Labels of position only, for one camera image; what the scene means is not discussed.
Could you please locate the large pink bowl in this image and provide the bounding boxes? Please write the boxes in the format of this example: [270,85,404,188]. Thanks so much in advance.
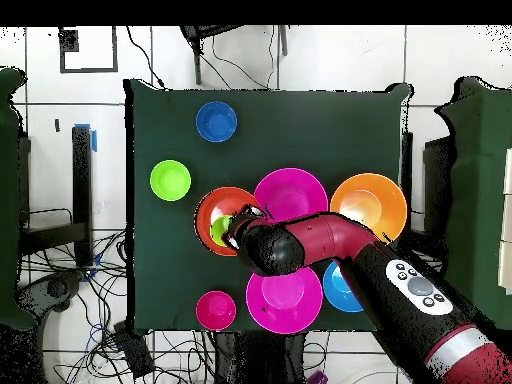
[245,265,324,336]
[253,167,329,223]

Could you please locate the dark green table cloth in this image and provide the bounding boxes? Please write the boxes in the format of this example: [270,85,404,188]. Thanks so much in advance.
[0,65,39,331]
[433,75,512,331]
[121,78,413,335]

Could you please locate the black metal stand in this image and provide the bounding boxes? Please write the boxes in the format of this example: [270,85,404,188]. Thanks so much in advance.
[179,25,290,86]

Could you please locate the black power box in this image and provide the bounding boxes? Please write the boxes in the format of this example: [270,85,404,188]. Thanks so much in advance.
[112,320,156,379]

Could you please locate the black metal frame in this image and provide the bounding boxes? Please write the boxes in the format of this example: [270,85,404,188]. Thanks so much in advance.
[17,135,89,257]

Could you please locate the red-orange wide bowl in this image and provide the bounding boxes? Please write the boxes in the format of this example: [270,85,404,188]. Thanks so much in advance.
[193,186,263,257]

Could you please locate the small dark blue bowl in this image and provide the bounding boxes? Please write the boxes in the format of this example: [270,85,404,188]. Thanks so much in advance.
[195,100,239,144]

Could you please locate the black post with blue tape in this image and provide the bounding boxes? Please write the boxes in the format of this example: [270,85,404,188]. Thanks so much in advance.
[71,122,98,267]

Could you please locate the black pedestal foot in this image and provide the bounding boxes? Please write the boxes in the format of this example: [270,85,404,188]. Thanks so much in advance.
[15,269,85,315]

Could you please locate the small green bowl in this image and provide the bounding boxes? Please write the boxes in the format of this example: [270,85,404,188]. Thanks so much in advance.
[149,159,192,202]

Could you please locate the light blue bowl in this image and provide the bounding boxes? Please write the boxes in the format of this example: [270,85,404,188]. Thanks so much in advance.
[322,260,365,314]

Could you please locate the cable bundle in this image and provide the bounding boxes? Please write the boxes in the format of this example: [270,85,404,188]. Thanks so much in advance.
[17,229,217,384]

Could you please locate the large orange bowl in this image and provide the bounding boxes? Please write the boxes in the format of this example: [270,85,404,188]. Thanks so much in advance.
[329,172,409,244]

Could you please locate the white boxes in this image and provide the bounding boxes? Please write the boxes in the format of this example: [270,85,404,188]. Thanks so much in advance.
[497,147,512,295]

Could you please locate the black square frame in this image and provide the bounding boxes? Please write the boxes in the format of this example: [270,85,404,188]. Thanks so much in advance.
[58,26,119,74]

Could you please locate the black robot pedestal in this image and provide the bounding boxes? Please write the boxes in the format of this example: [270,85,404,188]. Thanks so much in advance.
[213,331,307,384]

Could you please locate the lime green plastic cup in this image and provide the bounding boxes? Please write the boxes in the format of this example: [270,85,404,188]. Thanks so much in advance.
[209,214,234,248]

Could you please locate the small magenta bowl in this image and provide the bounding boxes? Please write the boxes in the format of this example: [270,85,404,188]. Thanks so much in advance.
[194,290,238,332]

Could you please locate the thin black cable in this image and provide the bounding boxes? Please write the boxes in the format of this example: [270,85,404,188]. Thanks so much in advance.
[125,26,166,90]

